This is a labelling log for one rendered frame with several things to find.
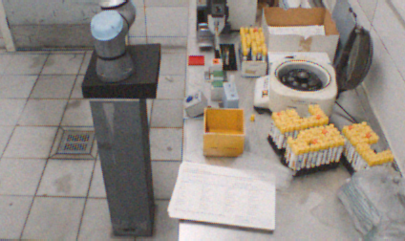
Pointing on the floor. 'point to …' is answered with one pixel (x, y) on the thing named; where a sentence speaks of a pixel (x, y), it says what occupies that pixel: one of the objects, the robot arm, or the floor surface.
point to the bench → (300, 203)
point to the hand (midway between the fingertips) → (216, 32)
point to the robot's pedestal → (125, 164)
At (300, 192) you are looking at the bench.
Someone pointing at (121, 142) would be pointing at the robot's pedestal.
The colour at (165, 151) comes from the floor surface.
